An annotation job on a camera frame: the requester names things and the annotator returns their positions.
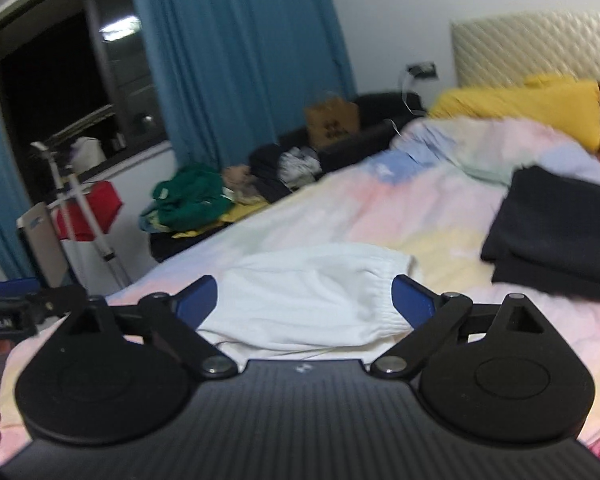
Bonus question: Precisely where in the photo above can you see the grey flat panel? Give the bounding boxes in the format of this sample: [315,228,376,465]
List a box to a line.
[16,202,72,288]

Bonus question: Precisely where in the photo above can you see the pile of mixed clothes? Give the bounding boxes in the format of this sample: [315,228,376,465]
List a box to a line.
[139,146,323,241]

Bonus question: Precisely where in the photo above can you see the brown paper bag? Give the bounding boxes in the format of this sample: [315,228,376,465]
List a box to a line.
[304,97,361,148]

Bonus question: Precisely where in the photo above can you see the white pants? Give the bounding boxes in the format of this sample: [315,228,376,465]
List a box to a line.
[197,242,415,353]

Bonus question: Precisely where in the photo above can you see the white charging cable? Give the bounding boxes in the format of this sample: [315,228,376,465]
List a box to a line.
[384,67,423,136]

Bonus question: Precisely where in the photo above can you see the wall power outlet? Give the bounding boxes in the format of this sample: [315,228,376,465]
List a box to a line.
[407,61,438,81]

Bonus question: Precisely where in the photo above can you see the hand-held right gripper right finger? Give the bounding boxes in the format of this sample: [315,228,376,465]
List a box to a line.
[370,274,547,380]

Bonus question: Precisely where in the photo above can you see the beige quilted headboard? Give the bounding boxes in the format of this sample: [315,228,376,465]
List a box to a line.
[451,9,600,90]

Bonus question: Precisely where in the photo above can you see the yellow pillow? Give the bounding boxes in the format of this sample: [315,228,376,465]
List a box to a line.
[427,75,600,153]

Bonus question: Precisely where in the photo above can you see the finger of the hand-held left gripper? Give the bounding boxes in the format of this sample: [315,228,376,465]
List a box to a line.
[0,278,88,317]

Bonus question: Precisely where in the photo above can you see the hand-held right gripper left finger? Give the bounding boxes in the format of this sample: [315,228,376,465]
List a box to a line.
[62,275,239,380]

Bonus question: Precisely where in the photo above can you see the black sofa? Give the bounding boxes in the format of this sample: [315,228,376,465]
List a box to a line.
[247,91,425,201]

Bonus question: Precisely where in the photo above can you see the red cloth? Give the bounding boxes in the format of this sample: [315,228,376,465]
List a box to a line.
[55,180,125,243]

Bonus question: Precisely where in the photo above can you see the dark window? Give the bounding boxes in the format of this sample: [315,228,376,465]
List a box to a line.
[0,0,170,176]

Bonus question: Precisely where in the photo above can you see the black folded clothes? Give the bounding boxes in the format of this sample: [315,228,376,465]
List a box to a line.
[480,165,600,305]

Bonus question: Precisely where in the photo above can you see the silver tripod stand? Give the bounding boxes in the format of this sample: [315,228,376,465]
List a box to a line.
[30,141,133,288]

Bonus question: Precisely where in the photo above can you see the green garment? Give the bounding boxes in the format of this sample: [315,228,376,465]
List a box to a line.
[151,166,231,228]

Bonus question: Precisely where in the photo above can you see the pastel bed blanket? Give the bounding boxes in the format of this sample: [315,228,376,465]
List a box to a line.
[0,116,600,471]

